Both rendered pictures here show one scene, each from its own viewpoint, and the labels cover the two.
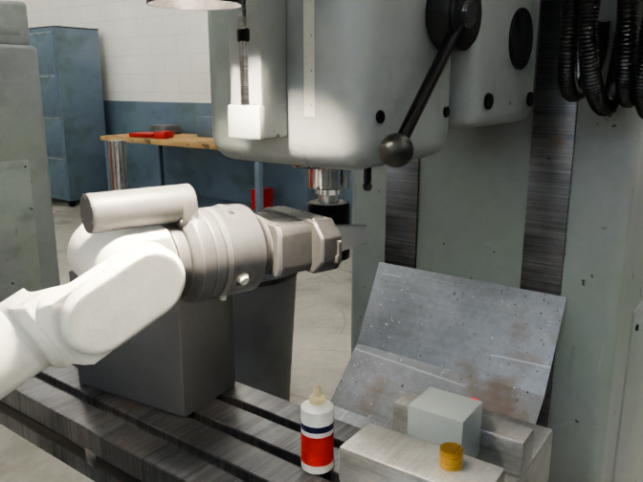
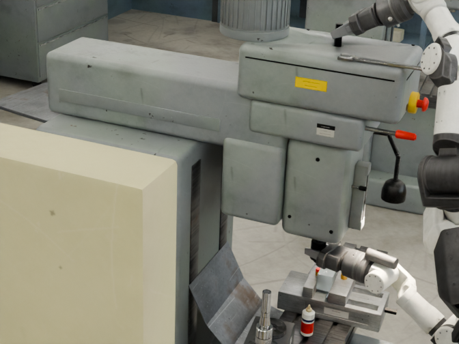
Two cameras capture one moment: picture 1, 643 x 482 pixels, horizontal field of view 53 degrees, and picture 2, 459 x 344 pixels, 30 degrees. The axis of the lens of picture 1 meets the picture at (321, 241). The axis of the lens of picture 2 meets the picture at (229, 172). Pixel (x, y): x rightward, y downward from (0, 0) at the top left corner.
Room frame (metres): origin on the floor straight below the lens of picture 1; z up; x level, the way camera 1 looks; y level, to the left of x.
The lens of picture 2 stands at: (1.59, 2.15, 2.57)
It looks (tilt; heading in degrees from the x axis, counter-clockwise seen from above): 25 degrees down; 254
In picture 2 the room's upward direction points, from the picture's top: 2 degrees clockwise
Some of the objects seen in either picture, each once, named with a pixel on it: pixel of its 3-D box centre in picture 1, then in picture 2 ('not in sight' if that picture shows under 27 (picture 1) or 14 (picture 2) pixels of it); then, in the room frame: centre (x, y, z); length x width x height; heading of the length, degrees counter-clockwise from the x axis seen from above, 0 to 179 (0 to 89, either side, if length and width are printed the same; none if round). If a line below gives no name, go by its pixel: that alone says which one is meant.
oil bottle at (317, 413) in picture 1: (317, 426); (307, 319); (0.71, 0.01, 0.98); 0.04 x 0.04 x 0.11
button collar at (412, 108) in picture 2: not in sight; (413, 102); (0.51, 0.13, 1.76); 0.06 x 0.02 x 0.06; 53
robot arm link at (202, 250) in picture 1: (147, 247); (376, 270); (0.57, 0.16, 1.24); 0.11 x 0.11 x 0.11; 38
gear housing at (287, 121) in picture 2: not in sight; (317, 112); (0.73, -0.03, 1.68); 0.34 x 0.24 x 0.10; 143
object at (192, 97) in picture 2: not in sight; (175, 93); (1.09, -0.31, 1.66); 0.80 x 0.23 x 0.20; 143
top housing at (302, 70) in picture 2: not in sight; (330, 71); (0.70, -0.02, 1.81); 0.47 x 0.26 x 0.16; 143
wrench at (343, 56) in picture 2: not in sight; (384, 63); (0.63, 0.17, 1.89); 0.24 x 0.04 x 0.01; 144
